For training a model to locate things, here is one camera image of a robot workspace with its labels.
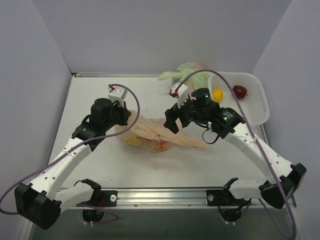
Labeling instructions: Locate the green plastic bag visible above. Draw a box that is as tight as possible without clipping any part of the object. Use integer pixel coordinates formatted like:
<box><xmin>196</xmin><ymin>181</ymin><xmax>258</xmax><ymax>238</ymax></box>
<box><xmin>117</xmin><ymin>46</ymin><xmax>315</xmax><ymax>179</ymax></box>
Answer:
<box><xmin>158</xmin><ymin>62</ymin><xmax>211</xmax><ymax>96</ymax></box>

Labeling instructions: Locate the dark red apple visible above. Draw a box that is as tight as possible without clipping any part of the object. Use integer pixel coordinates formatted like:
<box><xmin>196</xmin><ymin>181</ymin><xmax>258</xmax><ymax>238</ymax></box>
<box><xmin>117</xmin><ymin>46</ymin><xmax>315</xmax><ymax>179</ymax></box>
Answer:
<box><xmin>232</xmin><ymin>85</ymin><xmax>248</xmax><ymax>100</ymax></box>

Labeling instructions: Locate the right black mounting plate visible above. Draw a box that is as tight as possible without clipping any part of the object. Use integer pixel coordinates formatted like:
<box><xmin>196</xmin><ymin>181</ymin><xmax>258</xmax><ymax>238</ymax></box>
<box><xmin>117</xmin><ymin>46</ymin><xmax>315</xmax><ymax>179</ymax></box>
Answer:
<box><xmin>205</xmin><ymin>188</ymin><xmax>247</xmax><ymax>207</ymax></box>

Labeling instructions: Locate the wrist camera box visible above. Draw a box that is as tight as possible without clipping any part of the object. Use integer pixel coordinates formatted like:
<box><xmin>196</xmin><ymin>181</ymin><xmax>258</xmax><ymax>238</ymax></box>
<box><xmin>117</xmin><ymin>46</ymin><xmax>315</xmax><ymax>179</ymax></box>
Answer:
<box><xmin>169</xmin><ymin>82</ymin><xmax>189</xmax><ymax>109</ymax></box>
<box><xmin>108</xmin><ymin>85</ymin><xmax>128</xmax><ymax>108</ymax></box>

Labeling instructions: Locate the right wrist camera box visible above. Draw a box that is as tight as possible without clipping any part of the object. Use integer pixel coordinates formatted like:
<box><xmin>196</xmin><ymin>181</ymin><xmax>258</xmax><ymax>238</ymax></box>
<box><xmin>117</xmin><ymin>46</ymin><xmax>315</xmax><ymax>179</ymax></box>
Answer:
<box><xmin>169</xmin><ymin>82</ymin><xmax>189</xmax><ymax>109</ymax></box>

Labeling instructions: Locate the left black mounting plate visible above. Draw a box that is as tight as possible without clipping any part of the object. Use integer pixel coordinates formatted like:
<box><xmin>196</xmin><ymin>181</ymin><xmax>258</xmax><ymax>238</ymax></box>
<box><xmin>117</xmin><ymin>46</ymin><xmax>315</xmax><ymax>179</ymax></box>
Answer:
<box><xmin>87</xmin><ymin>189</ymin><xmax>118</xmax><ymax>208</ymax></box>

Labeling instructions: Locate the yellow lemon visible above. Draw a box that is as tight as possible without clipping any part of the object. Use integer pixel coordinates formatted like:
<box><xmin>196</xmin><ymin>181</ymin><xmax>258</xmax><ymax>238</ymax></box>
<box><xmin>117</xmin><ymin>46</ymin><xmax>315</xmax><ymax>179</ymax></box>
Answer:
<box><xmin>212</xmin><ymin>88</ymin><xmax>224</xmax><ymax>103</ymax></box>

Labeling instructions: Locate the white plastic basket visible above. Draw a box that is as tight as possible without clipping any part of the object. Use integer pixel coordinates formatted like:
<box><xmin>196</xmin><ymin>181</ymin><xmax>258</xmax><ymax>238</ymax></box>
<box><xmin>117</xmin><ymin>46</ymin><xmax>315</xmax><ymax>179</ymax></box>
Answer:
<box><xmin>208</xmin><ymin>71</ymin><xmax>270</xmax><ymax>126</ymax></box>

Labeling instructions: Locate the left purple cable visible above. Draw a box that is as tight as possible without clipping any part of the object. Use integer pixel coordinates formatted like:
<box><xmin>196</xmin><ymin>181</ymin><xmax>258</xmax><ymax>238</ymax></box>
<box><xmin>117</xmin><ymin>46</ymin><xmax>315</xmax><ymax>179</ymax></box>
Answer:
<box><xmin>0</xmin><ymin>83</ymin><xmax>141</xmax><ymax>216</ymax></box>

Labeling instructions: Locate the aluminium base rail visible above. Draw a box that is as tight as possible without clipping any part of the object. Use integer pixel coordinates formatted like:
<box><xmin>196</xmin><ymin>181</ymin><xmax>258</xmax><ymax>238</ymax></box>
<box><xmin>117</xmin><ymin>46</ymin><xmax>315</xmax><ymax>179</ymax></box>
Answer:
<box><xmin>27</xmin><ymin>186</ymin><xmax>298</xmax><ymax>210</ymax></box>

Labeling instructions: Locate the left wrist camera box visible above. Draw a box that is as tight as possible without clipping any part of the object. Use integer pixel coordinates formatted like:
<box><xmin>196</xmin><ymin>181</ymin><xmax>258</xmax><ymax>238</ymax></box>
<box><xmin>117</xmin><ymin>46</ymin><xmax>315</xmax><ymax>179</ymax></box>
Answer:
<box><xmin>108</xmin><ymin>85</ymin><xmax>128</xmax><ymax>108</ymax></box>

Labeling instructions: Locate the black mounting plate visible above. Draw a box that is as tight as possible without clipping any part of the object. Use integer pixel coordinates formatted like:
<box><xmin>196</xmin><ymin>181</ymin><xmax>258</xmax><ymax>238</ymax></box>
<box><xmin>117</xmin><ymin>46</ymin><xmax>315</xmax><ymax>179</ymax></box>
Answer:
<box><xmin>205</xmin><ymin>188</ymin><xmax>247</xmax><ymax>207</ymax></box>
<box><xmin>87</xmin><ymin>189</ymin><xmax>118</xmax><ymax>208</ymax></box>

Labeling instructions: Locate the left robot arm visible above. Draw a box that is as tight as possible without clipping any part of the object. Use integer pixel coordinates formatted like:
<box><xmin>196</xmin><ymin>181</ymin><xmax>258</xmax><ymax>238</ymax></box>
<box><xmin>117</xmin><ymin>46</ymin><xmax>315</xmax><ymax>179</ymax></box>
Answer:
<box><xmin>14</xmin><ymin>97</ymin><xmax>131</xmax><ymax>230</ymax></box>

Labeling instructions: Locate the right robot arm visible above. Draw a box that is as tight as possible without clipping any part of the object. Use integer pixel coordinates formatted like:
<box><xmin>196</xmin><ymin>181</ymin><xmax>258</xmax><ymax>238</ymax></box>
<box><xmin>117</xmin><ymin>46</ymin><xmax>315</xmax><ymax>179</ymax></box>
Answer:
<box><xmin>164</xmin><ymin>85</ymin><xmax>307</xmax><ymax>209</ymax></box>

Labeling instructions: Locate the orange plastic bag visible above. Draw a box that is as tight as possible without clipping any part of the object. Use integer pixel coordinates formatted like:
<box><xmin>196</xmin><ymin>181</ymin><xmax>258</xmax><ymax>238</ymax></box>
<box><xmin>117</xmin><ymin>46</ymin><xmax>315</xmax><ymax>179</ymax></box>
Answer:
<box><xmin>116</xmin><ymin>115</ymin><xmax>207</xmax><ymax>153</ymax></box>

